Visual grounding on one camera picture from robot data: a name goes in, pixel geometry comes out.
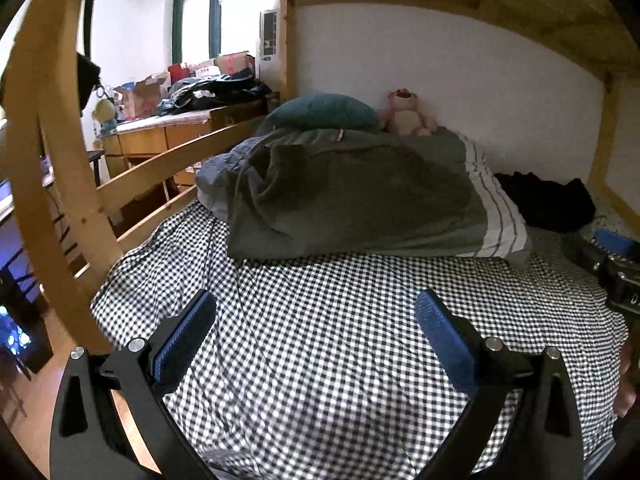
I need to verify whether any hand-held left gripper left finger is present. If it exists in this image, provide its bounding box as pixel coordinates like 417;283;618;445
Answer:
50;289;218;480

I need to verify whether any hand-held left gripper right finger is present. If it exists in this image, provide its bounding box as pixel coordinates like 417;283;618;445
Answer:
415;289;586;480

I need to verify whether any green window frame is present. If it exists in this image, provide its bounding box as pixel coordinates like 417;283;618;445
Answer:
171;0;224;67

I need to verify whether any yellow plush toy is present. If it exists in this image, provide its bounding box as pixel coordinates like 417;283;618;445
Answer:
92;97;121;136

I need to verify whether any teal pillow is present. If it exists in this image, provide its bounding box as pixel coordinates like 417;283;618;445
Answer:
267;94;381;130

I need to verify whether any dark cabinet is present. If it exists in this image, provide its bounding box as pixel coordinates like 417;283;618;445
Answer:
0;260;55;376

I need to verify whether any wooden bed frame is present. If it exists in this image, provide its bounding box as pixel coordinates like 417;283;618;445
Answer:
0;0;640;356

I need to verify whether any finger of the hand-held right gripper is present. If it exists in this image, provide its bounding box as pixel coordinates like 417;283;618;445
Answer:
594;228;640;261
565;237;608;275

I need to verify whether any black side table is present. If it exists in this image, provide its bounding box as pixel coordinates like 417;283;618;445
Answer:
86;150;113;187

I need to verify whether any floral white mattress pad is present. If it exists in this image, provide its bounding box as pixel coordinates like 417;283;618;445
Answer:
580;210;637;241

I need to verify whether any olive green cloth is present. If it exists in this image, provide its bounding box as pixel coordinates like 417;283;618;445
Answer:
227;130;491;261

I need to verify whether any black cloth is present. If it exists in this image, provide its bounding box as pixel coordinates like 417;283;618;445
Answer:
495;171;597;233

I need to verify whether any cardboard box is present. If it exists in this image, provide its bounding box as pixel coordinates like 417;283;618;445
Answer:
114;75;171;118
215;51;254;77

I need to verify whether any pink plush toy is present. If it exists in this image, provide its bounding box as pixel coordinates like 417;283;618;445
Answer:
380;89;441;137

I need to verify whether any person's right hand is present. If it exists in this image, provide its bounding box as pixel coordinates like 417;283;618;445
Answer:
617;345;640;418

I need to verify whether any black white checkered bedsheet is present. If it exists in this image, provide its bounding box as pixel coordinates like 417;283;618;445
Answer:
90;200;631;476

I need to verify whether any grey striped duvet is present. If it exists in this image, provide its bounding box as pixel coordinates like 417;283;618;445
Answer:
195;127;533;267

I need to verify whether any black hanging object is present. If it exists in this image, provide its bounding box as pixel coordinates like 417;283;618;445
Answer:
75;52;103;111

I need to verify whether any wooden desk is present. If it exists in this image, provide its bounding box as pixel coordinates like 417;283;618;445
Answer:
102;100;268;186

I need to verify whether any pile of dark clothes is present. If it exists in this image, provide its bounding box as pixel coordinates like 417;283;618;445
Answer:
157;72;273;116

